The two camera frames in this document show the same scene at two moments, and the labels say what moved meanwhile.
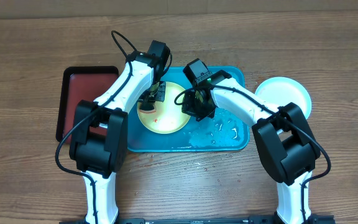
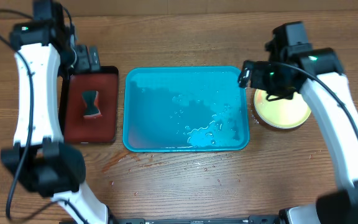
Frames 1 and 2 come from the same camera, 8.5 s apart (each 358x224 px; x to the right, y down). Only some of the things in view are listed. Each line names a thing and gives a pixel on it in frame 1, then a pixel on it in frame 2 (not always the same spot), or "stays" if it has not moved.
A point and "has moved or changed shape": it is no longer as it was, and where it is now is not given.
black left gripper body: x=155 y=93 → x=82 y=63
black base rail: x=286 y=219 stays
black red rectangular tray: x=76 y=83 stays
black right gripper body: x=195 y=107 → x=274 y=83
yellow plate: x=168 y=117 has moved or changed shape
